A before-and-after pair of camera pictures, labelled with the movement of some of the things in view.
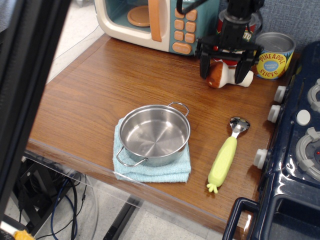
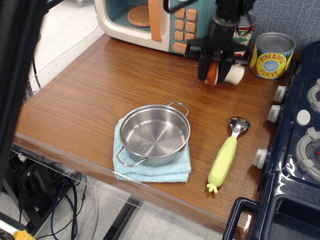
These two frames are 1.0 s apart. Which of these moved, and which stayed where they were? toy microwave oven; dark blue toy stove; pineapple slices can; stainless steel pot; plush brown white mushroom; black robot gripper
Moved: black robot gripper; plush brown white mushroom
Stayed: toy microwave oven; pineapple slices can; stainless steel pot; dark blue toy stove
